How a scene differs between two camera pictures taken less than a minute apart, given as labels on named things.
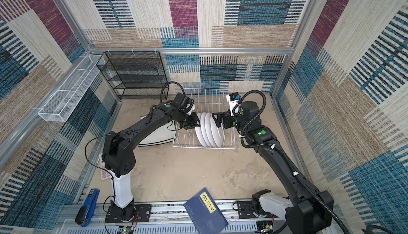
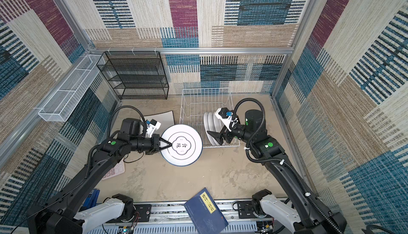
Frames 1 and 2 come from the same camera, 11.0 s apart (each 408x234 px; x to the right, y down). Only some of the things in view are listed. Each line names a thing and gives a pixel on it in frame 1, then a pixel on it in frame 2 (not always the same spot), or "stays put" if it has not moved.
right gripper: [227, 117] → [219, 137]
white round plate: [198, 130] → [186, 147]
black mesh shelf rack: [135, 75] stays put
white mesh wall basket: [62, 103] stays put
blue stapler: [84, 216] stays put
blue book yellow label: [205, 214] stays put
